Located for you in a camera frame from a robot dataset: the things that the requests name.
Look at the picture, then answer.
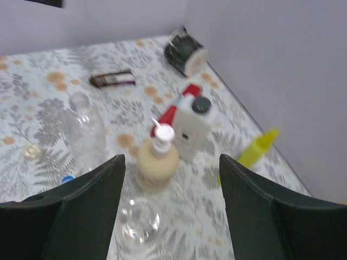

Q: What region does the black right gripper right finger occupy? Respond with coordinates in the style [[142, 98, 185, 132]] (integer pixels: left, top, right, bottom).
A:
[[219, 154, 346, 259]]

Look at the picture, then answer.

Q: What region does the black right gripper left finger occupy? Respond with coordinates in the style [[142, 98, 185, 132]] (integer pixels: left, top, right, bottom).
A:
[[1, 155, 126, 259]]

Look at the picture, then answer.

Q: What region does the blue bottle cap left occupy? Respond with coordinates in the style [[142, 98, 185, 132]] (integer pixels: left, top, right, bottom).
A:
[[61, 175, 74, 185]]

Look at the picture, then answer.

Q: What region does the clear plastic bottle middle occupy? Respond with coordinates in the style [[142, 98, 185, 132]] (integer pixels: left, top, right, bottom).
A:
[[115, 197, 163, 259]]

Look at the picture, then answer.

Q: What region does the clear plastic bottle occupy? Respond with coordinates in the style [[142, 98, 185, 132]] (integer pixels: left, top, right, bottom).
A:
[[115, 197, 163, 259], [65, 92, 106, 174]]

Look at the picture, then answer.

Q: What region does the yellow-green tube bottle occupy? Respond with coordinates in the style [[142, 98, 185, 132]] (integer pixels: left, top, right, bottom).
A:
[[234, 128, 280, 169]]

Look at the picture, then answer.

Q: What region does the clear plastic bottle left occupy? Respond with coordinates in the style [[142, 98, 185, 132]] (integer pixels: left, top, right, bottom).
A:
[[65, 92, 106, 174]]

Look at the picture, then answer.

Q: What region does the beige pump lotion bottle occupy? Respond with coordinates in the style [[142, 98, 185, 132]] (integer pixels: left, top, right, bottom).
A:
[[136, 118, 179, 193]]

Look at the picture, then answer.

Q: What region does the white bottle black cap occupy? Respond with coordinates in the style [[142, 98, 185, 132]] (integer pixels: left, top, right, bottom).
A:
[[173, 95, 218, 163]]

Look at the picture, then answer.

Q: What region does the beige small cap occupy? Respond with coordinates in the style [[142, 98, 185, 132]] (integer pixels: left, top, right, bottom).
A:
[[23, 143, 43, 160]]

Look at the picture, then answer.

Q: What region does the dark snack bar wrapper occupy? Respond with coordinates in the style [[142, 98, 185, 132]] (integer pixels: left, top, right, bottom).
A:
[[89, 69, 136, 88]]

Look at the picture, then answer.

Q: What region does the red toothpaste box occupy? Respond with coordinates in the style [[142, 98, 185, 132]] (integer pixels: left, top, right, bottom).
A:
[[157, 83, 203, 128]]

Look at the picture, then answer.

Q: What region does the black patterned box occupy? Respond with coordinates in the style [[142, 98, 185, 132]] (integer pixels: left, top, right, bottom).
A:
[[164, 27, 208, 77]]

